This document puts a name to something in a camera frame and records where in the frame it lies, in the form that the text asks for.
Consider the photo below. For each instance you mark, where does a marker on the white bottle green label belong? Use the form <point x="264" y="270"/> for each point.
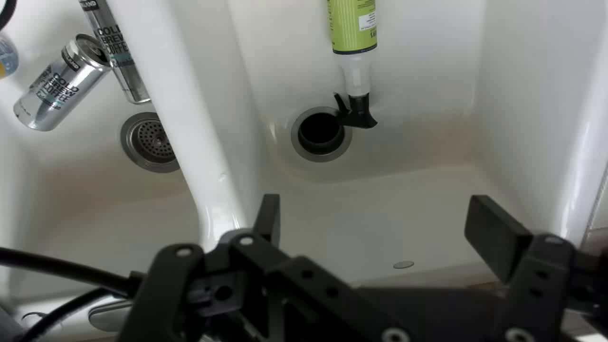
<point x="351" y="25"/>

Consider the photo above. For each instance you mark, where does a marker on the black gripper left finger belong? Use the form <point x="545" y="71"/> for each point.
<point x="268" y="219"/>

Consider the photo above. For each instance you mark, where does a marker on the silver aluminium can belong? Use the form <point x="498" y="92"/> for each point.
<point x="62" y="84"/>

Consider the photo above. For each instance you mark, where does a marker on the metal sink strainer drain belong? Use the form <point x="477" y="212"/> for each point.
<point x="146" y="145"/>

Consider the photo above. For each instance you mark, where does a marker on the black open sink drain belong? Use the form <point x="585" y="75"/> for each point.
<point x="317" y="136"/>

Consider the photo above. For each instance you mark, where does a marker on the silver tube with label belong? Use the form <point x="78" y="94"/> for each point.
<point x="112" y="42"/>

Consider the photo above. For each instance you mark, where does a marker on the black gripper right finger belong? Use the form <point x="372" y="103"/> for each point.
<point x="498" y="238"/>

